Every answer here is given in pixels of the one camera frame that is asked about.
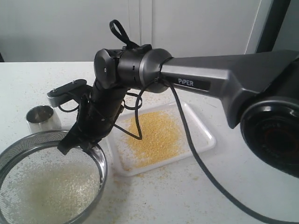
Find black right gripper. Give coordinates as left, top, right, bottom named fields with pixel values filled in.
left=57, top=81, right=128, bottom=155

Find stainless steel cup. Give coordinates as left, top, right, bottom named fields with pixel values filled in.
left=25, top=105, right=62, bottom=133

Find white coarse grains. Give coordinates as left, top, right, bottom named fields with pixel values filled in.
left=0, top=148, right=101, bottom=224

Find round steel mesh sieve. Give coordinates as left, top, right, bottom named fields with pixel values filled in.
left=0, top=131, right=107, bottom=224

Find yellow grain pile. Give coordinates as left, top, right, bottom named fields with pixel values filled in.
left=115, top=110, right=187, bottom=171

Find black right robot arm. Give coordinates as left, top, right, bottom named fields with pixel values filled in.
left=58, top=46, right=299, bottom=177

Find white rectangular plastic tray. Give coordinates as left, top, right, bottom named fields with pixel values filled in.
left=106, top=102, right=216, bottom=177

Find white cabinet doors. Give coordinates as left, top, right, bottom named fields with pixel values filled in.
left=0, top=0, right=272, bottom=62

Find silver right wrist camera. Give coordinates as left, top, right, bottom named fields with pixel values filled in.
left=47, top=79, right=92, bottom=107

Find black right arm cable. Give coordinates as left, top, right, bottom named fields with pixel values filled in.
left=58, top=20, right=299, bottom=224

